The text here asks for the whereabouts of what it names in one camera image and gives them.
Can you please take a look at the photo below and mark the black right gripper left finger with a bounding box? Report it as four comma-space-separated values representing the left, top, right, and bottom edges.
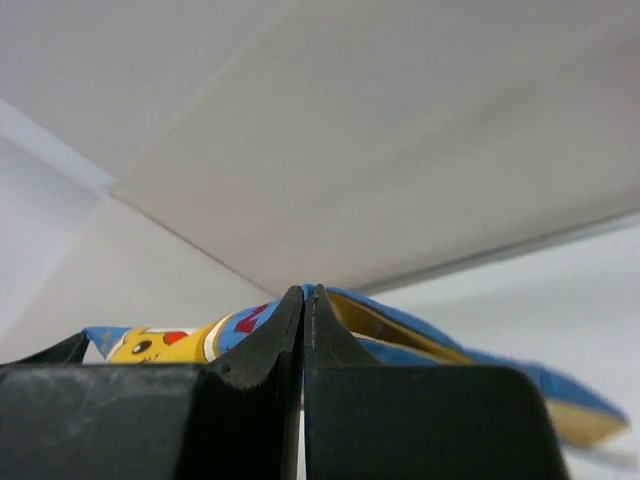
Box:
1, 286, 304, 479

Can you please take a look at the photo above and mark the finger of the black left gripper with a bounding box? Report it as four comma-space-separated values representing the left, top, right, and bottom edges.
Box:
15, 332, 90, 364

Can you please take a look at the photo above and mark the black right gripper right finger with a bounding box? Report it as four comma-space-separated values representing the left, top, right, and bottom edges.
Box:
304, 286, 568, 479

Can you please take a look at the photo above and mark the blue pikachu cloth napkin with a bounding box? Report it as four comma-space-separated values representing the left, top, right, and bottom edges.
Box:
83, 287, 631, 449

